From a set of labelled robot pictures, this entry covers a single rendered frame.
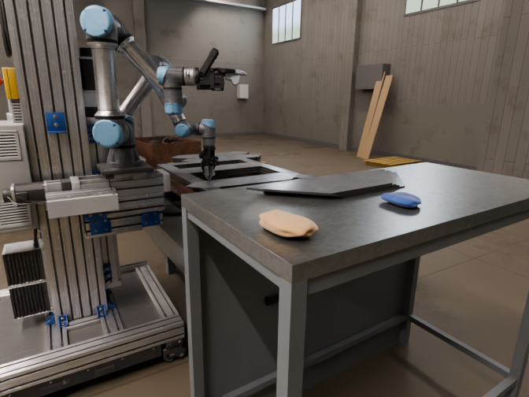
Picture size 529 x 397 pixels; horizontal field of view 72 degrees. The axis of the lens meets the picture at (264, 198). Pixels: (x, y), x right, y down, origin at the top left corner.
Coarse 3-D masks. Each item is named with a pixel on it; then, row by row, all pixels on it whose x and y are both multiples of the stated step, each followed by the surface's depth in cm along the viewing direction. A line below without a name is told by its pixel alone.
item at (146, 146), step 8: (152, 136) 599; (160, 136) 608; (168, 136) 608; (176, 136) 604; (136, 144) 540; (144, 144) 519; (152, 144) 501; (160, 144) 508; (168, 144) 517; (176, 144) 525; (184, 144) 533; (192, 144) 542; (200, 144) 551; (144, 152) 524; (152, 152) 504; (160, 152) 510; (168, 152) 519; (176, 152) 528; (184, 152) 536; (192, 152) 545; (200, 152) 554; (152, 160) 508; (160, 160) 513; (168, 160) 522
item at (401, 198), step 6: (396, 192) 112; (402, 192) 111; (384, 198) 109; (390, 198) 107; (396, 198) 106; (402, 198) 105; (408, 198) 104; (414, 198) 106; (396, 204) 106; (402, 204) 104; (408, 204) 103; (414, 204) 104
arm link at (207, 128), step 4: (204, 120) 209; (208, 120) 208; (212, 120) 209; (200, 124) 209; (204, 124) 208; (208, 124) 208; (212, 124) 209; (200, 128) 209; (204, 128) 209; (208, 128) 208; (212, 128) 209; (200, 132) 210; (204, 132) 209; (208, 132) 209; (212, 132) 210; (204, 136) 210; (208, 136) 209; (212, 136) 210
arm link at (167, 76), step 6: (162, 66) 148; (168, 66) 147; (174, 66) 148; (162, 72) 146; (168, 72) 146; (174, 72) 146; (180, 72) 146; (162, 78) 146; (168, 78) 146; (174, 78) 147; (180, 78) 147; (162, 84) 149; (168, 84) 147; (174, 84) 147; (180, 84) 149
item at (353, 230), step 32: (224, 192) 120; (256, 192) 120; (384, 192) 123; (416, 192) 123; (448, 192) 124; (480, 192) 125; (512, 192) 125; (224, 224) 91; (256, 224) 90; (320, 224) 90; (352, 224) 91; (384, 224) 91; (416, 224) 91; (448, 224) 95; (256, 256) 80; (288, 256) 72; (320, 256) 72; (352, 256) 77
